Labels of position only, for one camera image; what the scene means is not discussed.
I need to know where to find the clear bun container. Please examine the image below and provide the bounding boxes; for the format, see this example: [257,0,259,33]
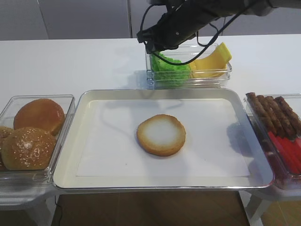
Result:
[0,95,75,185]

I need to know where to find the green lettuce pile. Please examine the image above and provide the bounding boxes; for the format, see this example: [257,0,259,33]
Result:
[151,54,190,81]

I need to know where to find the sesame bun top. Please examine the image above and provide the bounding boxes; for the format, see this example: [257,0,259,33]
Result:
[1,127,56,170]

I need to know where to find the partly hidden bun left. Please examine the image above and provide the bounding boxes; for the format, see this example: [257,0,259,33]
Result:
[0,126,14,171]

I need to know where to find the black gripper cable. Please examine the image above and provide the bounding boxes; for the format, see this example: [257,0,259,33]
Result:
[140,0,259,65]

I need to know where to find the brown burger patty front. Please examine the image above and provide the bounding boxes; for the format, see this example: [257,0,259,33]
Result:
[274,97,301,136]

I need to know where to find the brown burger patty back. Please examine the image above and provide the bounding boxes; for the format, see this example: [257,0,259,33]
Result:
[246,92,272,132]

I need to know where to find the silver metal tray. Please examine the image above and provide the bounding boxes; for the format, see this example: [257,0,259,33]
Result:
[53,89,275,193]

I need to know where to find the red tomato slice front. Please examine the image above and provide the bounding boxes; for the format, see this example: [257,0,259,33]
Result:
[284,138,301,168]

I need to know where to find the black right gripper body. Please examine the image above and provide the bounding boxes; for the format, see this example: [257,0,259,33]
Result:
[137,0,221,53]

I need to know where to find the clear lettuce and cheese container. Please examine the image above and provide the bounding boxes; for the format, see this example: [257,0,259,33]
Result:
[145,43,232,89]

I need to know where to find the white paper liner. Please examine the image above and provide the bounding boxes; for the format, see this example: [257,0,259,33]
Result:
[77,99,249,178]

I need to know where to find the bottom bun half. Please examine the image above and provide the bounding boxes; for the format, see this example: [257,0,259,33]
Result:
[136,114,186,156]

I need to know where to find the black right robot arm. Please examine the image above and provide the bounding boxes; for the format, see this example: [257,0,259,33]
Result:
[137,0,301,52]

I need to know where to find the brown burger patty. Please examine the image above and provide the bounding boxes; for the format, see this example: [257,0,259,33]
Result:
[274,97,301,136]
[246,92,272,132]
[257,95,285,138]
[265,96,296,139]

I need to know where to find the plain brown bun top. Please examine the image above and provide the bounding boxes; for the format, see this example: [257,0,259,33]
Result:
[13,98,65,136]

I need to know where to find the clear patty and tomato container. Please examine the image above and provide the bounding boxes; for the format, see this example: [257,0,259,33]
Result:
[245,92,301,189]

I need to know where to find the yellow cheese slices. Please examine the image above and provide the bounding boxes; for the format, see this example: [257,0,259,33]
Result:
[189,42,232,79]

